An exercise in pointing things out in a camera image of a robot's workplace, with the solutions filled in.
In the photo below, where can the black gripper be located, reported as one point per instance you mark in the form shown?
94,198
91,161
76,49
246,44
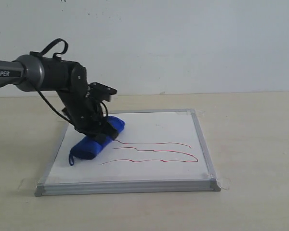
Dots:
83,112

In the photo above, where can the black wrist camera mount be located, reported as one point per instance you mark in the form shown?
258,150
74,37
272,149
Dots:
101,92

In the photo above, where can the white board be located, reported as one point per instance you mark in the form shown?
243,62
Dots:
158,151

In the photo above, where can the blue cloth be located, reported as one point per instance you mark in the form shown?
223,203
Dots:
87,149

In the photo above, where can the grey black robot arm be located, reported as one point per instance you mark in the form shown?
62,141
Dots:
31,73

